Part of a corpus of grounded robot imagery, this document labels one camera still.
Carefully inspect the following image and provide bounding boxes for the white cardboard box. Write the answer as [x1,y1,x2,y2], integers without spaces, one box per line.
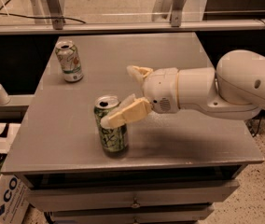
[0,175,29,224]

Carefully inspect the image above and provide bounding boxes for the metal railing frame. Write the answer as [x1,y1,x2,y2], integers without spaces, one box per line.
[0,0,265,35]

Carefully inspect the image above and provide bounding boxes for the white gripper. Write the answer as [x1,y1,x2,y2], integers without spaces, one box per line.
[100,65,179,129]

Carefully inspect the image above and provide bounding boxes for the white soda can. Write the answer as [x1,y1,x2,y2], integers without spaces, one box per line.
[55,39,83,82]

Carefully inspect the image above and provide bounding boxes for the grey drawer cabinet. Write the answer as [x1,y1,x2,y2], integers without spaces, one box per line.
[0,32,265,224]

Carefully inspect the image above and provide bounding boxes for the black cable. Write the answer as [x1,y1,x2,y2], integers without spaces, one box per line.
[0,0,87,25]

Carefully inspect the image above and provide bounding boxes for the green soda can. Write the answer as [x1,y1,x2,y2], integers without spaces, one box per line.
[93,94,128,155]

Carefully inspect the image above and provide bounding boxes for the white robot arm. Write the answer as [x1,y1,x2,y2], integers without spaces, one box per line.
[101,49,265,129]

